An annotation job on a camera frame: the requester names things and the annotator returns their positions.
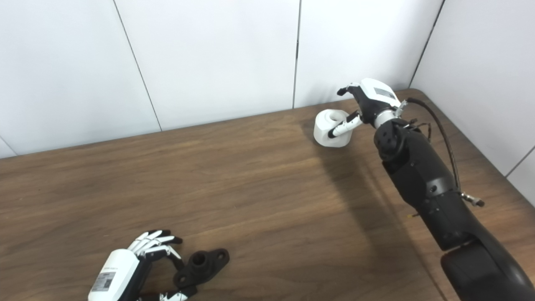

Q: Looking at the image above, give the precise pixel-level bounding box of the round white piece with holes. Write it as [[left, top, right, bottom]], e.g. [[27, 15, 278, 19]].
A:
[[313, 109, 353, 148]]

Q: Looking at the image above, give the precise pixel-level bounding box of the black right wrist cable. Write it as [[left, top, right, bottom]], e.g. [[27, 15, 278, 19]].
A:
[[400, 97, 485, 207]]

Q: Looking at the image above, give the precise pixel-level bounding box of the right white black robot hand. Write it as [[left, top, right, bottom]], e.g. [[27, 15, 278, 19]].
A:
[[328, 78, 402, 138]]

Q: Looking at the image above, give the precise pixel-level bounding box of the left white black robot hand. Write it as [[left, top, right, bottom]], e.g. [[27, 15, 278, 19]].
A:
[[88, 230, 198, 301]]

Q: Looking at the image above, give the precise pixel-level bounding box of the black flanged holder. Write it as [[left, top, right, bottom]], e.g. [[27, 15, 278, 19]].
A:
[[173, 248, 230, 289]]

